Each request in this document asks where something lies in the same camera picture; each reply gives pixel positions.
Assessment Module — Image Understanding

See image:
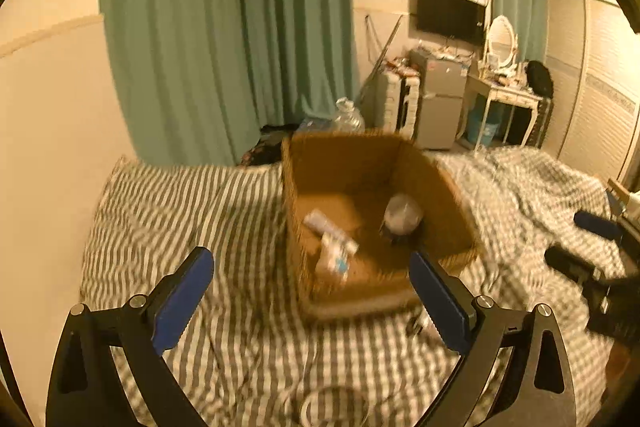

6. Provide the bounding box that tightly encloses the wide green curtain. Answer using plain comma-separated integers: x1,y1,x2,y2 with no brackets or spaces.
98,0,361,166

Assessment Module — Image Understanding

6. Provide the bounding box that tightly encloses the white bottle with blue label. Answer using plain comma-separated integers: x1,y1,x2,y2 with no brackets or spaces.
315,233,351,282

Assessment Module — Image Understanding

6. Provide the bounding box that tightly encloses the white dressing table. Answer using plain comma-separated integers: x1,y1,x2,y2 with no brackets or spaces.
462,72,550,148

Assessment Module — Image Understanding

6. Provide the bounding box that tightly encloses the white oval mirror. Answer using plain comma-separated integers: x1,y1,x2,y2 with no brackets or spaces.
484,16,521,74

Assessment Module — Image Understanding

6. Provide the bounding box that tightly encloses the white cable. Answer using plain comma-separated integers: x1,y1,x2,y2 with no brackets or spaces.
299,385,372,427

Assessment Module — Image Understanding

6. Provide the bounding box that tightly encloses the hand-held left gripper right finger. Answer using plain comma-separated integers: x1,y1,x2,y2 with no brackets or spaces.
407,251,578,427

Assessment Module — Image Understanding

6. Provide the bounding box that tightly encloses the white sliding wardrobe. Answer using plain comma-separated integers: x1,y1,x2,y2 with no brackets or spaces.
542,0,640,195

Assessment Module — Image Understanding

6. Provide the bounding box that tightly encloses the woven brown basket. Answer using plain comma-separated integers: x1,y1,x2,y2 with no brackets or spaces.
280,131,485,323

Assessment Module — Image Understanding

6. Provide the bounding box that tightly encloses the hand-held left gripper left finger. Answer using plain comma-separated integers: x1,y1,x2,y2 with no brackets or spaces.
46,247,216,427

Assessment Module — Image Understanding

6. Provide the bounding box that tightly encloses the white tube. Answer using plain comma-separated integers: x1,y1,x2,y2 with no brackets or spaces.
303,209,360,257

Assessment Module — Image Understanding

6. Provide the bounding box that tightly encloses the black bag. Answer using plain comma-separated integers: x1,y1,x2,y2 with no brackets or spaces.
525,60,556,100

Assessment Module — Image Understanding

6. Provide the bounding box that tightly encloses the black wall television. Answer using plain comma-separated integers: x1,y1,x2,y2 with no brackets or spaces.
416,0,488,46

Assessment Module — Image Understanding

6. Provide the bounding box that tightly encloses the dark cloth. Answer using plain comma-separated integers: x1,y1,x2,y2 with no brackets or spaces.
239,123,301,168

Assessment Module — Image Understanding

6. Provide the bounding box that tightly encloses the striped grey white blanket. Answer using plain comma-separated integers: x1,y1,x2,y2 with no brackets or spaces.
80,146,632,427

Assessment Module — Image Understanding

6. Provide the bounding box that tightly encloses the large clear water bottle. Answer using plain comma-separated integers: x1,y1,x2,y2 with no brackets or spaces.
331,97,367,134

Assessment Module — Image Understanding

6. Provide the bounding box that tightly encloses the white suitcase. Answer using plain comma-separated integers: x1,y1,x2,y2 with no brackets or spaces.
378,64,426,140

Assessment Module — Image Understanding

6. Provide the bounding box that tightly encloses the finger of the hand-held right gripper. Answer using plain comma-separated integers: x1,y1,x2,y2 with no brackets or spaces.
544,245,609,292
573,210,624,242

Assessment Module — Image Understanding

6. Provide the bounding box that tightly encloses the grey mini fridge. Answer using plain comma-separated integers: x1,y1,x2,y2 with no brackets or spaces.
409,48,473,151

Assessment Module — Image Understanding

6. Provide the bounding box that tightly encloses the blue waste bin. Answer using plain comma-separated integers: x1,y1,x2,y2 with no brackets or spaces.
465,98,504,144

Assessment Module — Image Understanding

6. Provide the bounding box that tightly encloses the small white charger plug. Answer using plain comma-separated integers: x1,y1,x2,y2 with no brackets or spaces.
407,314,437,339

